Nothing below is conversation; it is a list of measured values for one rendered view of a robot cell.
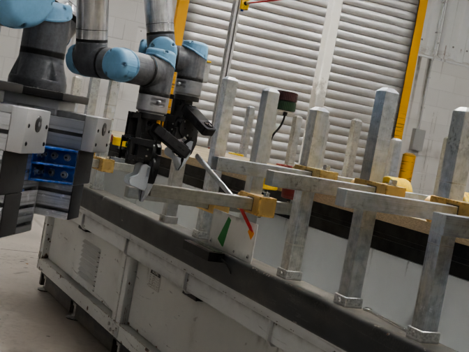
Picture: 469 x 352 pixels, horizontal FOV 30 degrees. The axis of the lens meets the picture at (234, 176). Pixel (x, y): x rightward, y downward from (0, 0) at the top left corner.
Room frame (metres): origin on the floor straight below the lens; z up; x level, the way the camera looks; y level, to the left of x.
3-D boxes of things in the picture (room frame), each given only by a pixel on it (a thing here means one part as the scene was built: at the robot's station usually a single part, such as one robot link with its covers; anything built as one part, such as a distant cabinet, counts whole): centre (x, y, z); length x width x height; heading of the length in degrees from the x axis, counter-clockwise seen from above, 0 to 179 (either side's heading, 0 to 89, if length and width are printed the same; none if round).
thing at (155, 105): (2.10, 0.22, 1.05); 0.08 x 0.08 x 0.05
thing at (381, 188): (1.83, -0.30, 0.95); 0.14 x 0.06 x 0.05; 27
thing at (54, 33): (2.29, 0.55, 1.21); 0.13 x 0.12 x 0.14; 10
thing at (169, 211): (2.74, 0.18, 0.93); 0.05 x 0.05 x 0.45; 27
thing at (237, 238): (2.30, -0.02, 0.75); 0.26 x 0.01 x 0.10; 27
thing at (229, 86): (2.51, 0.06, 0.93); 0.04 x 0.04 x 0.48; 27
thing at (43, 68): (2.29, 0.55, 1.09); 0.15 x 0.15 x 0.10
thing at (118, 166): (3.34, 0.55, 0.80); 0.44 x 0.03 x 0.04; 117
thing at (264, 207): (2.27, -0.07, 0.85); 0.14 x 0.06 x 0.05; 27
